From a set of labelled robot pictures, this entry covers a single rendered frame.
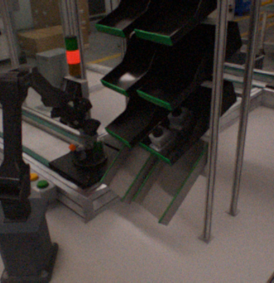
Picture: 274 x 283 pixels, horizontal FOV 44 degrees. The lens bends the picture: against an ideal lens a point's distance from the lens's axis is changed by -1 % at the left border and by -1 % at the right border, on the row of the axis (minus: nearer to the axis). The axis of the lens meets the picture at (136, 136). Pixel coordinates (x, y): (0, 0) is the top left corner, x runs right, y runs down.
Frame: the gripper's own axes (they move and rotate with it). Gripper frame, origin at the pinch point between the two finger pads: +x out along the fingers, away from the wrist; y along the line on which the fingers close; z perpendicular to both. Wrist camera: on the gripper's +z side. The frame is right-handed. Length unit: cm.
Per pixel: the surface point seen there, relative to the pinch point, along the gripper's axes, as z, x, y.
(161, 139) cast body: 1.5, -16.9, -43.9
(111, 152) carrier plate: -2.4, 16.6, -2.1
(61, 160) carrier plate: -15.2, 5.6, 9.0
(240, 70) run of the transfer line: 100, 106, 10
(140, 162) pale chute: -3.6, 1.0, -28.8
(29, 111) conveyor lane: 0, 20, 66
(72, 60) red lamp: 21.2, -9.8, 17.0
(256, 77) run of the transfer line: 96, 106, -3
